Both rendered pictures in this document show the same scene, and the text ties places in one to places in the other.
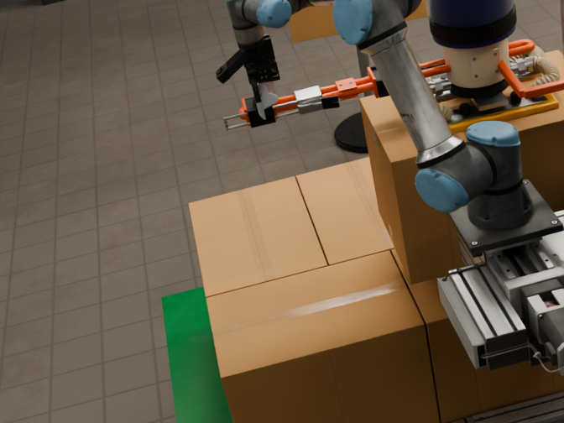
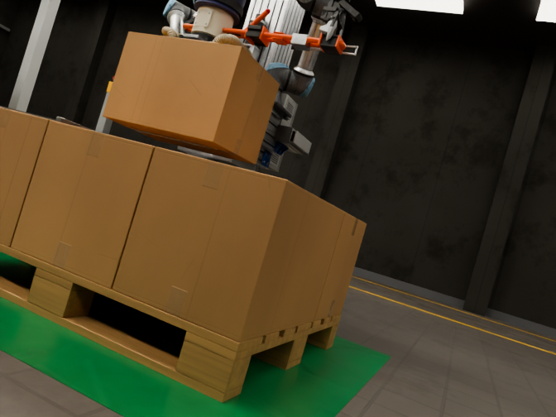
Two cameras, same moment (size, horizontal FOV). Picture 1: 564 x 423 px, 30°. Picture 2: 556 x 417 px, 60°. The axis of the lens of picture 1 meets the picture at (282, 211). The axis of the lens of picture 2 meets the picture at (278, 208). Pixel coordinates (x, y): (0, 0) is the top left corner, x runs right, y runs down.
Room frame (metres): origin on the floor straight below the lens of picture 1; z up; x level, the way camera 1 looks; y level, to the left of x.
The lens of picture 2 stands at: (4.31, 0.81, 0.44)
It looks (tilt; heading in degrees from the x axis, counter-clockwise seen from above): 2 degrees up; 205
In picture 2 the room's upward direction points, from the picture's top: 16 degrees clockwise
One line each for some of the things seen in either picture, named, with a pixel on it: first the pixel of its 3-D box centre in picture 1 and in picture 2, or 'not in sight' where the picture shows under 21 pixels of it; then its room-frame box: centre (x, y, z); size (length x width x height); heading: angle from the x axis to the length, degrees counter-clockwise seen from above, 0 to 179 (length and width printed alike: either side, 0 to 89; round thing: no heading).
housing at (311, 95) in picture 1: (309, 100); (301, 42); (2.56, -0.14, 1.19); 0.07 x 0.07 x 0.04; 1
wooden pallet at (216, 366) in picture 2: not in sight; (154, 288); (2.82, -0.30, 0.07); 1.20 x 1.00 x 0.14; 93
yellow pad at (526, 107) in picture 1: (490, 107); not in sight; (2.47, -0.61, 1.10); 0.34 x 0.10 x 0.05; 91
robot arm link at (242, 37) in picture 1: (248, 31); not in sight; (2.55, -0.02, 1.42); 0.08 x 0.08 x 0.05
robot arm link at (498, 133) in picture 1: (492, 153); (276, 76); (2.05, -0.50, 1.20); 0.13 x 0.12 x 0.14; 123
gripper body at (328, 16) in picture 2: (258, 60); (336, 11); (2.55, -0.03, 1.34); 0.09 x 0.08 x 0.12; 91
